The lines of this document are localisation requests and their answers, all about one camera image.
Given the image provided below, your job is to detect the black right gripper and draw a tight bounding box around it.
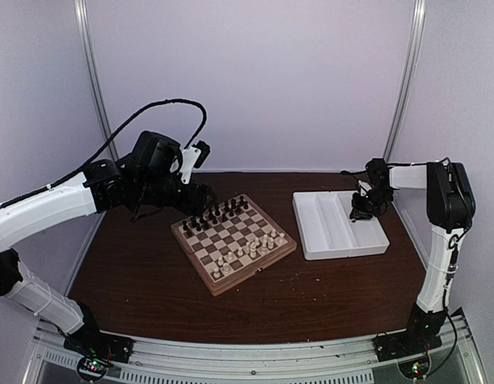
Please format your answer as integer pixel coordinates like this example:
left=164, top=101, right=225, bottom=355
left=352, top=186, right=394, bottom=219

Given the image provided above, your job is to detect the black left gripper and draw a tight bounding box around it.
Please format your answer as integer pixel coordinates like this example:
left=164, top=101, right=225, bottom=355
left=135, top=174, right=218, bottom=216

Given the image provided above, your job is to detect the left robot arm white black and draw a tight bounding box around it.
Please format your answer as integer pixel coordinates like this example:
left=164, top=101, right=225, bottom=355
left=0, top=131, right=216, bottom=355

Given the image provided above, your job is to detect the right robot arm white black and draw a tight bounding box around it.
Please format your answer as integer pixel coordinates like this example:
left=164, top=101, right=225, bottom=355
left=350, top=158, right=476, bottom=361

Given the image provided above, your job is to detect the row of dark chess pieces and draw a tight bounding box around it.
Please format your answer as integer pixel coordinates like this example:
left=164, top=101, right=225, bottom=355
left=180, top=195, right=250, bottom=238

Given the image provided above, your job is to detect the wooden chess board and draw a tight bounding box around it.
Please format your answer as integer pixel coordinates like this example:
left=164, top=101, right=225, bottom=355
left=171, top=194, right=297, bottom=296

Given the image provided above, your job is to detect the right controller board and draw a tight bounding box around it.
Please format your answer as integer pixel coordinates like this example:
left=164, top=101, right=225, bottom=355
left=398, top=357, right=430, bottom=380

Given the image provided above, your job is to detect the controller board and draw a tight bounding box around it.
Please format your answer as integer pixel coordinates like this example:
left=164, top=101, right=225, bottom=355
left=76, top=357, right=111, bottom=382
left=398, top=357, right=430, bottom=380

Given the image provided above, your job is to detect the left controller board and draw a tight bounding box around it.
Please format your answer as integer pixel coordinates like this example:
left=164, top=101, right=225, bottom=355
left=76, top=357, right=111, bottom=382

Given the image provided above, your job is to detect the white plastic tray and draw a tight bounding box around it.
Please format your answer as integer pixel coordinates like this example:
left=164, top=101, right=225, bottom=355
left=292, top=190, right=390, bottom=261

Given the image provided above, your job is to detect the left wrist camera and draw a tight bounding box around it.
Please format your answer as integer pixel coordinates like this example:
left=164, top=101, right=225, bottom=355
left=179, top=140, right=211, bottom=185

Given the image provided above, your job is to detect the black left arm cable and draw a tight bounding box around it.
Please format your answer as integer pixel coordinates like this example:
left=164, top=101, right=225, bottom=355
left=46, top=98, right=210, bottom=191

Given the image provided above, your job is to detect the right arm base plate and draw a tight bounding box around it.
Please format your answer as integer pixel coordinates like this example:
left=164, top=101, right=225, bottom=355
left=372, top=331, right=442, bottom=362

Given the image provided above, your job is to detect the front aluminium rail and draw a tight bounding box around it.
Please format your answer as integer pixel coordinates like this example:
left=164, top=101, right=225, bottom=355
left=24, top=314, right=492, bottom=384

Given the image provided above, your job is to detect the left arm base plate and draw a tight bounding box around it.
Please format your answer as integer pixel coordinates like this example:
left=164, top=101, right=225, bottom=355
left=63, top=332, right=134, bottom=363

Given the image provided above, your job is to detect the left aluminium frame post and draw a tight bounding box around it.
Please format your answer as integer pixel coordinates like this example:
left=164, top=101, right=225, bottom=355
left=74, top=0, right=112, bottom=140

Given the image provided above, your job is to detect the aluminium frame post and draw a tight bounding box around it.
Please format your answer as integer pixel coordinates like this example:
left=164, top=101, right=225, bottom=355
left=74, top=0, right=112, bottom=140
left=383, top=0, right=427, bottom=161

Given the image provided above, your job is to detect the right aluminium frame post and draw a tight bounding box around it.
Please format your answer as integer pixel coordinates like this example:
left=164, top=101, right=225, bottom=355
left=383, top=0, right=427, bottom=161

